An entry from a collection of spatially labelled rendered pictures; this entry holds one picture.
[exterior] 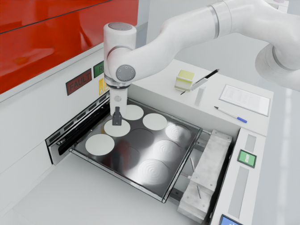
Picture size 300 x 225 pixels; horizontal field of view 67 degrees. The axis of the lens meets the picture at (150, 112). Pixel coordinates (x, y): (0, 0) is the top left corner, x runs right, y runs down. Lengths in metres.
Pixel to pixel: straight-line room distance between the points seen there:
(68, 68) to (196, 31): 0.38
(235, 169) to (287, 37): 0.40
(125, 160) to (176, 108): 0.33
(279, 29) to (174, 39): 0.25
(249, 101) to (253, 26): 0.48
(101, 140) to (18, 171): 0.27
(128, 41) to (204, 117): 0.50
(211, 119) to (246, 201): 0.36
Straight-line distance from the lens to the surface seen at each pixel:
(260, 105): 1.09
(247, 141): 0.89
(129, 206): 0.78
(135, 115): 0.94
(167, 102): 0.97
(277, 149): 2.50
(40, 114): 0.71
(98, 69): 0.84
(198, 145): 0.95
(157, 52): 0.54
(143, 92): 1.01
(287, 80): 0.76
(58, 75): 0.70
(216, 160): 0.88
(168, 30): 0.59
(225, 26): 0.66
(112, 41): 0.59
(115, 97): 0.67
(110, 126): 0.89
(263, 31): 0.66
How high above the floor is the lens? 1.52
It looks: 40 degrees down
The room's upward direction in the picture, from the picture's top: 8 degrees clockwise
